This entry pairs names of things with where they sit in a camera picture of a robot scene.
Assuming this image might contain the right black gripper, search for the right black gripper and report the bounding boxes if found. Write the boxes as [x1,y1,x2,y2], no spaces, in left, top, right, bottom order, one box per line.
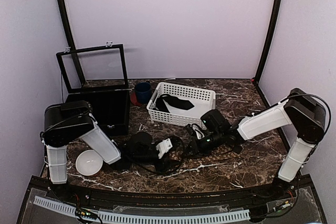
[182,129,224,158]

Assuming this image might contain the brown floral patterned tie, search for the brown floral patterned tie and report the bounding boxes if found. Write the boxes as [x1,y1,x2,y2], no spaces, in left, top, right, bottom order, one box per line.
[170,150,233,162]

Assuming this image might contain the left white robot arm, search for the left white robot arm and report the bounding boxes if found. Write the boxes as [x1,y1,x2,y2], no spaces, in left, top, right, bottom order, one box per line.
[40,100,184,201]

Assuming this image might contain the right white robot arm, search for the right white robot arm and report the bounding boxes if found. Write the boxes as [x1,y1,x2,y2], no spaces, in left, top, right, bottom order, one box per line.
[187,88,332,200]

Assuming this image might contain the black tie in basket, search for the black tie in basket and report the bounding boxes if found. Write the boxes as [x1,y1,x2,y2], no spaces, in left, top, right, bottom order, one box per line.
[155,94,194,113]

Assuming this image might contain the white bowl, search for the white bowl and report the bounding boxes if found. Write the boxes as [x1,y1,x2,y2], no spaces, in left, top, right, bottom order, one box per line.
[75,150,103,176]

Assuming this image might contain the white perforated plastic basket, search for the white perforated plastic basket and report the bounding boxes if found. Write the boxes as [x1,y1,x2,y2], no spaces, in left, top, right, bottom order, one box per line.
[146,82,216,129]

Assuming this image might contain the red round coaster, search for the red round coaster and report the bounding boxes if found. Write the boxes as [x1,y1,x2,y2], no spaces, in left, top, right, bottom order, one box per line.
[130,91,142,106]

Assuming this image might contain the dark blue mug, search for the dark blue mug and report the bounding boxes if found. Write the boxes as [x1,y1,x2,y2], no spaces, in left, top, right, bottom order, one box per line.
[134,82,152,104]

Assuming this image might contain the black glass-lid display box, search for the black glass-lid display box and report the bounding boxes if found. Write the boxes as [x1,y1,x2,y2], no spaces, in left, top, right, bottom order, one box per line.
[56,44,130,138]

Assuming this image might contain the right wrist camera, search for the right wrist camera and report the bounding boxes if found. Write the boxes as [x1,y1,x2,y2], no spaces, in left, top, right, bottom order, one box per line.
[184,123,205,140]

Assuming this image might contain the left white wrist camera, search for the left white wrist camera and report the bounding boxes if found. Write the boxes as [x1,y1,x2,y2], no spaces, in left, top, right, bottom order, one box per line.
[155,138,173,159]

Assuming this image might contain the white slotted cable duct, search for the white slotted cable duct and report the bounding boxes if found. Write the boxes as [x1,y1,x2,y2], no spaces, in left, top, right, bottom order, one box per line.
[33,196,250,223]

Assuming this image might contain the black curved front rail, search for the black curved front rail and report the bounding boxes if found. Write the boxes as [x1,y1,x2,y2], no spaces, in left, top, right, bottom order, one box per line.
[49,167,300,210]

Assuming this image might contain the right black frame post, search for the right black frame post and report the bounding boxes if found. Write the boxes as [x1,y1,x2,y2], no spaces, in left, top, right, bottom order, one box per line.
[251,0,286,84]

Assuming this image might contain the black frame post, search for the black frame post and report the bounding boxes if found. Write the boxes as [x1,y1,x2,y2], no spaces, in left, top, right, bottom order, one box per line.
[57,0,86,85]
[251,0,286,84]

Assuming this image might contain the left black frame post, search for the left black frame post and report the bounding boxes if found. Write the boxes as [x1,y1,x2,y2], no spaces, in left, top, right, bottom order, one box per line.
[57,0,86,85]

